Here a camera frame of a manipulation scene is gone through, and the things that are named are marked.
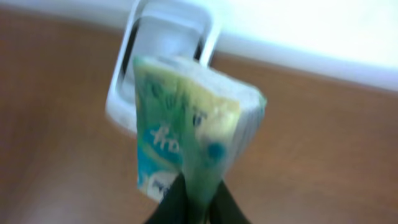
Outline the teal tissue pack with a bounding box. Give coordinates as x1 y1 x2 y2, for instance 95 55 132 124
132 56 267 214

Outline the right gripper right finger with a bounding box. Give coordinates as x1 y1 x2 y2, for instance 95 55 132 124
209 181 251 224

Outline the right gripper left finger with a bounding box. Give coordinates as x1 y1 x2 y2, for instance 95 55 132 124
144 174 188 224

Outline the white barcode scanner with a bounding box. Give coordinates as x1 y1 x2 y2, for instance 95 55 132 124
105 0 221 134

